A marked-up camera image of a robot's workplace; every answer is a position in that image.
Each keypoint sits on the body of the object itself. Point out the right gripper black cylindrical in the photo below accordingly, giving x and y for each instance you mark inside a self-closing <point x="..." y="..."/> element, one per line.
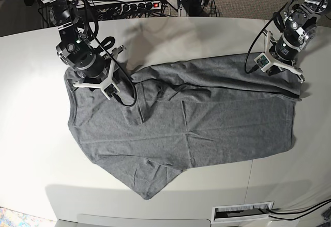
<point x="90" y="65"/>

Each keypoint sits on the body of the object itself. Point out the left gripper black cylindrical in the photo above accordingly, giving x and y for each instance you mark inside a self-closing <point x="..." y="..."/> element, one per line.
<point x="287" y="47"/>

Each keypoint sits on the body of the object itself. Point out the grey T-shirt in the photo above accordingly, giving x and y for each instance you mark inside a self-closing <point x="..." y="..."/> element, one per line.
<point x="188" y="114"/>

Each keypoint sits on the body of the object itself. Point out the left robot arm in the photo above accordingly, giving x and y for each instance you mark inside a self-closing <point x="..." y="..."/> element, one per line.
<point x="298" y="27"/>

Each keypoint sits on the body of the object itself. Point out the white table leg column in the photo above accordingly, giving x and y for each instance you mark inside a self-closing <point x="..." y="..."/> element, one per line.
<point x="181" y="8"/>

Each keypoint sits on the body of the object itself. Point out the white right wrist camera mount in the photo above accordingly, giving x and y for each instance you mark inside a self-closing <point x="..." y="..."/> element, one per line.
<point x="105" y="82"/>

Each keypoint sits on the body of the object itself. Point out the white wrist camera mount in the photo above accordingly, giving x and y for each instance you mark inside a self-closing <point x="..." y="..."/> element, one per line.
<point x="267" y="59"/>
<point x="105" y="82"/>

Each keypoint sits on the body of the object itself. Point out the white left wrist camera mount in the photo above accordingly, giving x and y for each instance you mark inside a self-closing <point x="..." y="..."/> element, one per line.
<point x="267" y="59"/>

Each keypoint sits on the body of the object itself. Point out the black power strip red switch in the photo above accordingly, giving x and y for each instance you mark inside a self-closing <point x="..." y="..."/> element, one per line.
<point x="142" y="7"/>

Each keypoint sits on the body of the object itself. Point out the white cable grommet tray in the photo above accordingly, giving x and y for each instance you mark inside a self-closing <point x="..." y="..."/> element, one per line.
<point x="241" y="213"/>

